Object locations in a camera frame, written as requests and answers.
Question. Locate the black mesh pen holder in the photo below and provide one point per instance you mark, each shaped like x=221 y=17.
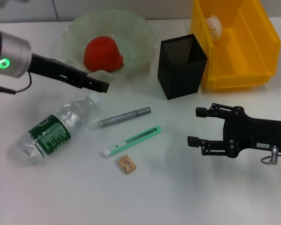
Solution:
x=182 y=79

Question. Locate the white paper ball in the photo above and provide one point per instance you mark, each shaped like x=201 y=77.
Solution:
x=214 y=28

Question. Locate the small wooden pencil sharpener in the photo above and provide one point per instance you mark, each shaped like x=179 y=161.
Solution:
x=127 y=164

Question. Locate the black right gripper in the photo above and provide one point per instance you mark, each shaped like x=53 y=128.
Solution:
x=248 y=133

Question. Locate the clear bottle with green label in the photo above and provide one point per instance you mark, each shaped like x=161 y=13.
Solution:
x=61 y=122

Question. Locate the green glass fruit plate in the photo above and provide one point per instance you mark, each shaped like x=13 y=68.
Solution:
x=135 y=35

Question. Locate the yellow plastic bin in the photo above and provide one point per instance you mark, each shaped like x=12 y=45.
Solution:
x=248 y=47

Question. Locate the green utility knife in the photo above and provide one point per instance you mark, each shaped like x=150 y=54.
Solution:
x=135 y=138

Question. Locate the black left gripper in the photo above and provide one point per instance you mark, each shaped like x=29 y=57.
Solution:
x=46 y=66

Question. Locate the grey marker pen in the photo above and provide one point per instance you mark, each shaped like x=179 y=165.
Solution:
x=121 y=117

